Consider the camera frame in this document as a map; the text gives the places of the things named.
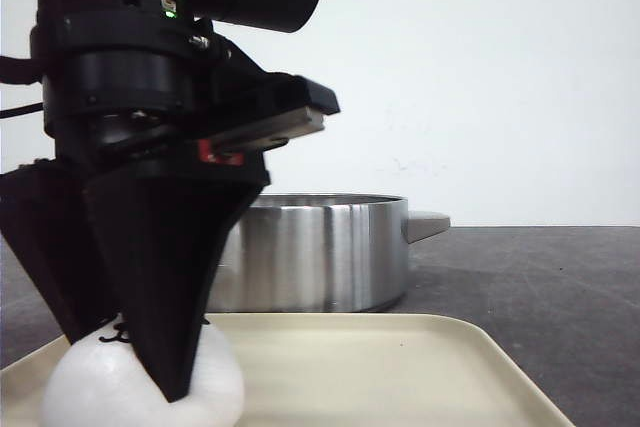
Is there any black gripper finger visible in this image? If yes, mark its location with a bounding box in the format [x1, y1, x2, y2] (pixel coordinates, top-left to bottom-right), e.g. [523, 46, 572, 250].
[1, 159, 120, 343]
[85, 146, 270, 402]

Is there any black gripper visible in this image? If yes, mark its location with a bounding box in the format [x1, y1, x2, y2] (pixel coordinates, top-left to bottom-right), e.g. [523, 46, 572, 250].
[30, 11, 339, 172]

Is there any panda bun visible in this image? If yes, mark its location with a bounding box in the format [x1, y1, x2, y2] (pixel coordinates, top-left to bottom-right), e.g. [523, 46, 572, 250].
[39, 318, 245, 426]

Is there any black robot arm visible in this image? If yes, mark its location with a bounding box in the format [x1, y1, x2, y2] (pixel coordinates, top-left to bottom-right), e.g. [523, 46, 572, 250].
[1, 0, 339, 403]

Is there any stainless steel steamer pot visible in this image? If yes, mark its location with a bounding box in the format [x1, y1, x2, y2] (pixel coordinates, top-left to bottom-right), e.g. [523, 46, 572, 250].
[207, 194, 450, 313]

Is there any cream plastic tray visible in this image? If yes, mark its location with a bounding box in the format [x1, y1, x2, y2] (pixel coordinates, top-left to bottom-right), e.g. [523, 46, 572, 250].
[1, 314, 568, 426]

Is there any black sleeved cable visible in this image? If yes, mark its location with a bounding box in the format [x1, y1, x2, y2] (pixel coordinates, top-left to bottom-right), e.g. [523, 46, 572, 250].
[0, 55, 46, 121]

